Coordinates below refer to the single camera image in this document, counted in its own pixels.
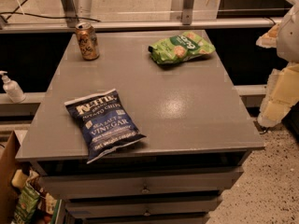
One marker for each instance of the green rice chip bag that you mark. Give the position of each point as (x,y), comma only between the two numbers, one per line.
(180,48)

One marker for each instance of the metal frame post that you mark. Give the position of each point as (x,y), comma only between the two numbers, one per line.
(187,12)

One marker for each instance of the blue Kettle chips bag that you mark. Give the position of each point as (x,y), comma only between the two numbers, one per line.
(104,123)

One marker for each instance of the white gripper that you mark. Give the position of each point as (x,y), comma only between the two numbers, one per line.
(290,36)

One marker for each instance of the green snack bag in box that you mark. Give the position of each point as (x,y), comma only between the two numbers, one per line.
(26,205)

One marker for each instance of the white pump bottle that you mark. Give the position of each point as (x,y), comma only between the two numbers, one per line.
(12,88)

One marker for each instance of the brown cardboard box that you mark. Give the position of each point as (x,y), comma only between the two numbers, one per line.
(8,167)

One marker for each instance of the gold soda can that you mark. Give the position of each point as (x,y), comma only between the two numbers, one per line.
(87,41)

